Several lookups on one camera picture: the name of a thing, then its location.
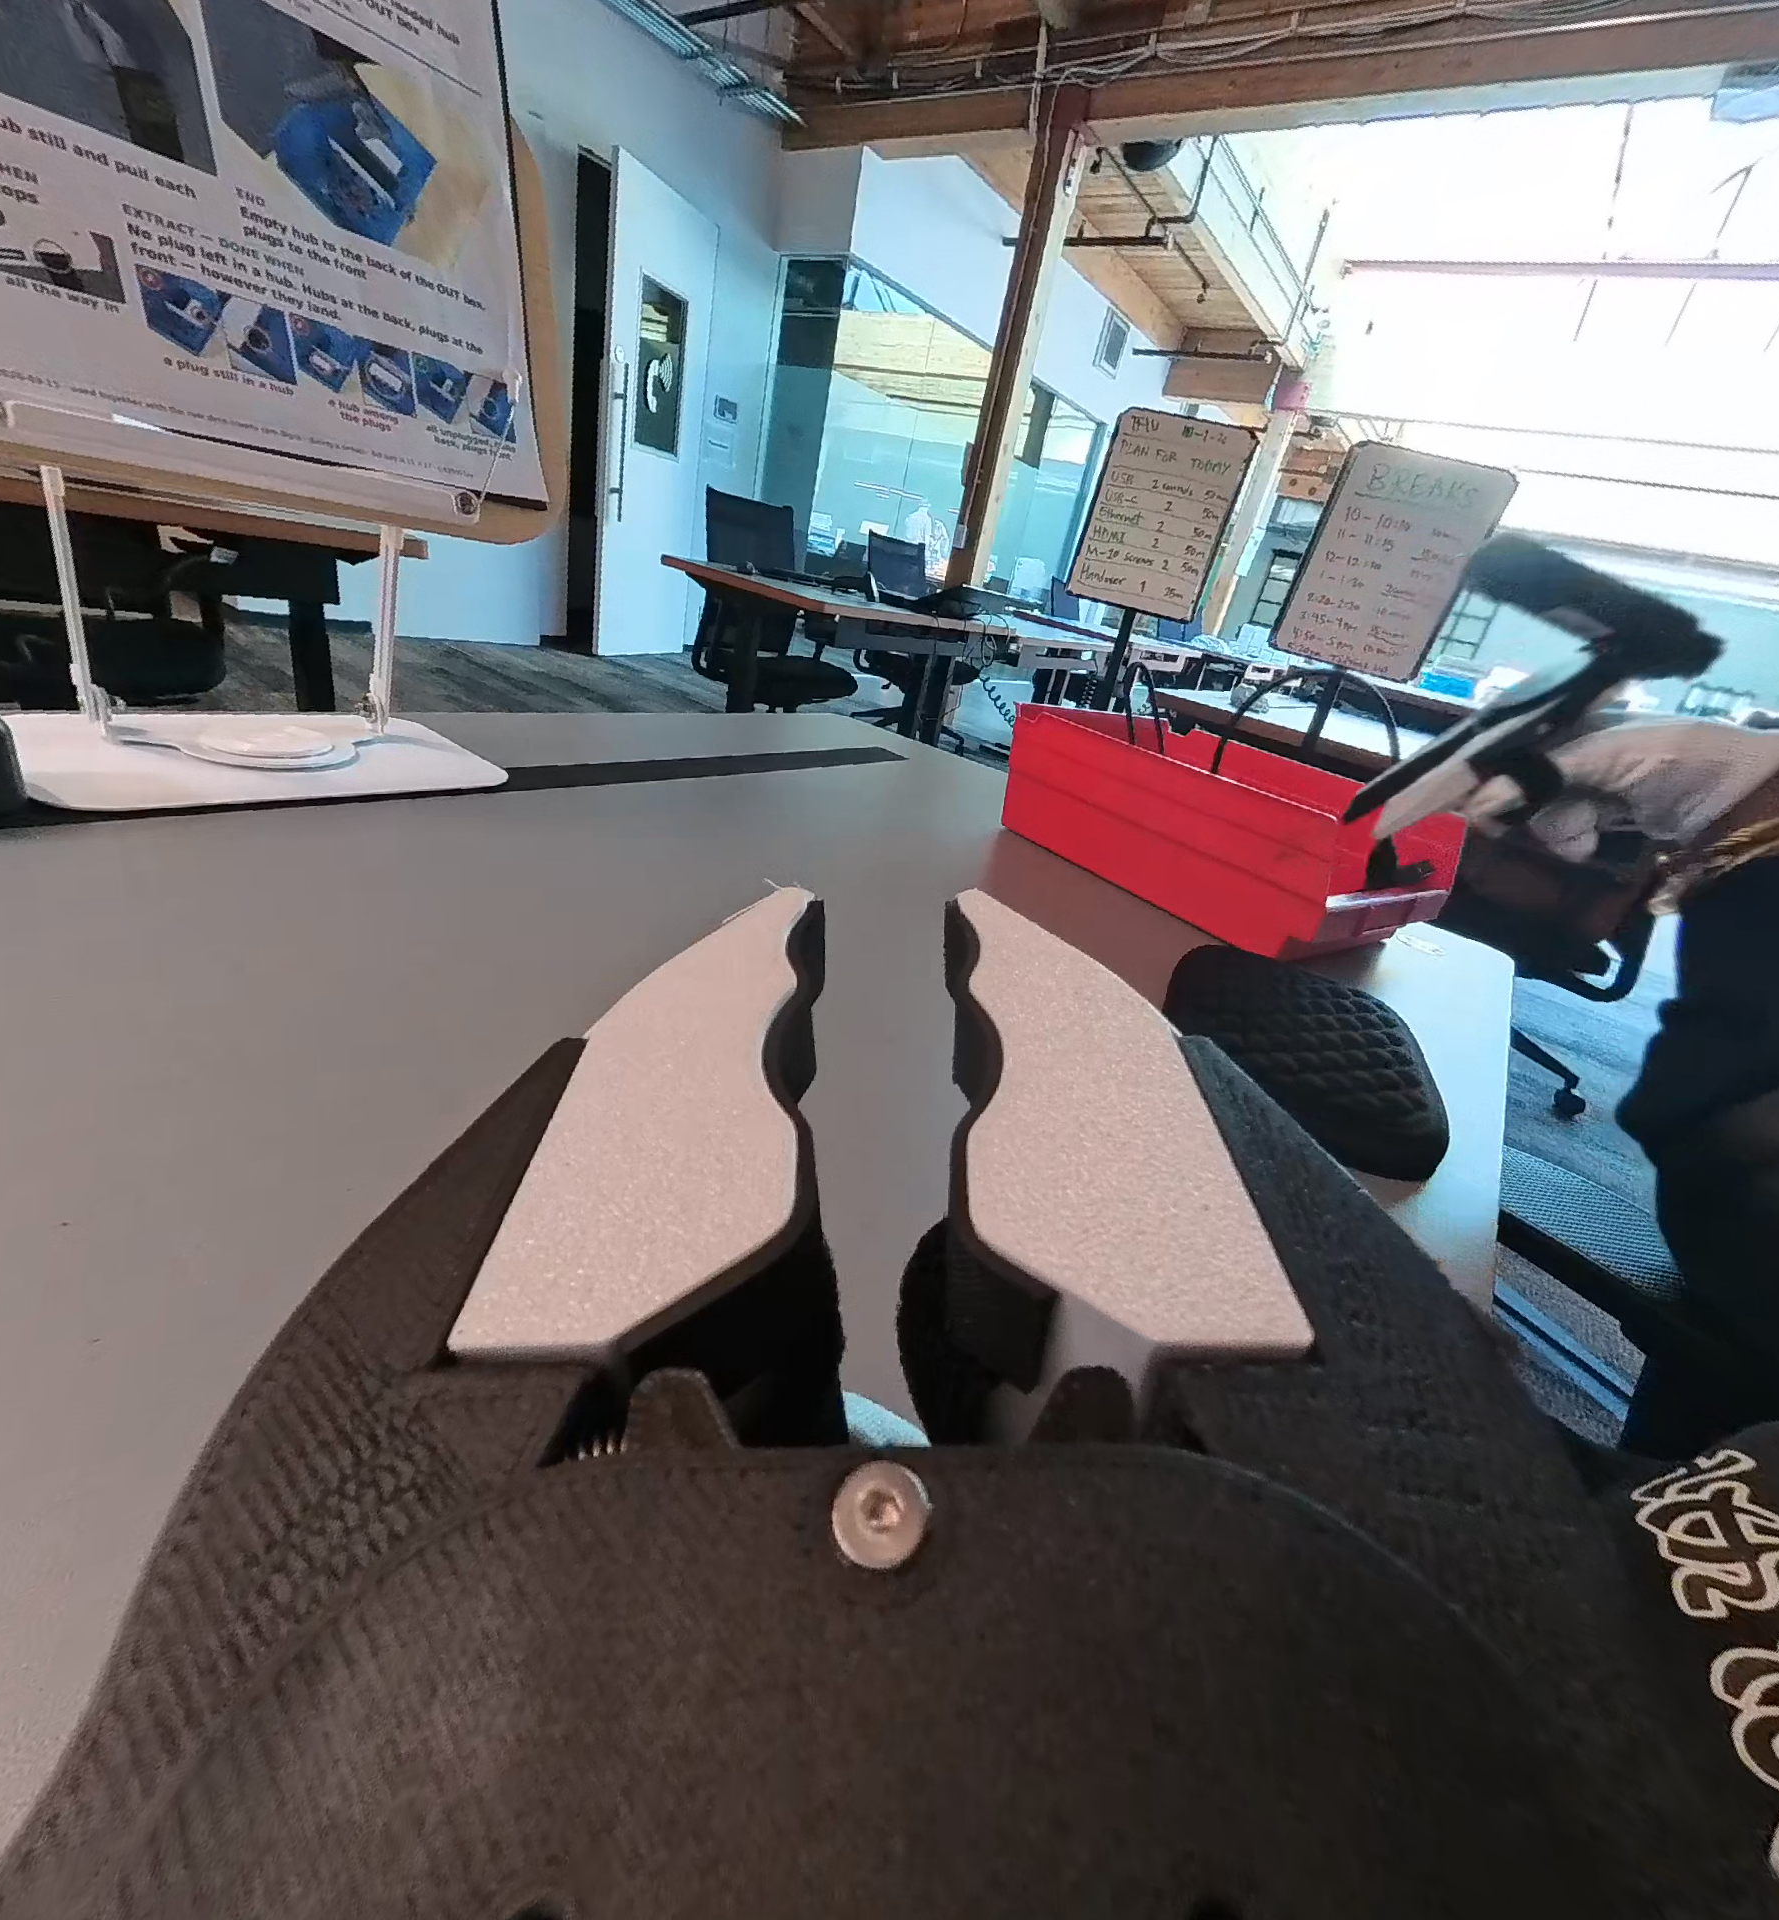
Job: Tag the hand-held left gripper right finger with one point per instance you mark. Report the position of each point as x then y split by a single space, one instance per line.
1112 1184

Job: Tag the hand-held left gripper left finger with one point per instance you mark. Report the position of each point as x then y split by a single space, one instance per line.
647 1171

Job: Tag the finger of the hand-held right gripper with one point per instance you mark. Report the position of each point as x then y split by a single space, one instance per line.
1443 788

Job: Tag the red plastic bin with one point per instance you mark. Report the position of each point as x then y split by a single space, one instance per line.
1174 825

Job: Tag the person's right forearm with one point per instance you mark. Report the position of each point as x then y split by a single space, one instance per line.
1759 1081

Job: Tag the person's right hand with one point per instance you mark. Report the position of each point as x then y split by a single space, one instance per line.
1655 779

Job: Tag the black office chair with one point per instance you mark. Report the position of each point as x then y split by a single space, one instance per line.
896 561
747 533
1564 931

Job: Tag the whiteboard on stand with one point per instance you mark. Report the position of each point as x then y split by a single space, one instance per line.
1158 511
1392 555

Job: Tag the black hex-patterned pouch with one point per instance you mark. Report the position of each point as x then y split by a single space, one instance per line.
1309 1049

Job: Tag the wooden office desk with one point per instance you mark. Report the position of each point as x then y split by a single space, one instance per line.
828 597

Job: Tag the white door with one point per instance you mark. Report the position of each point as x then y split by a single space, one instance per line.
664 555

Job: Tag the long wooden desk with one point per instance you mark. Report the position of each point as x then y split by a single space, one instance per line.
274 529

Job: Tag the dark door poster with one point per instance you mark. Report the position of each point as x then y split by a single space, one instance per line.
660 376

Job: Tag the instruction sheet on stand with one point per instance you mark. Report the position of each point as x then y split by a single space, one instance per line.
230 225

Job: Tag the wooden post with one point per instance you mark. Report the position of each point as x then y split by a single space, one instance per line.
1017 344

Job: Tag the black dome camera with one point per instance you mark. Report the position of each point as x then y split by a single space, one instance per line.
1152 154

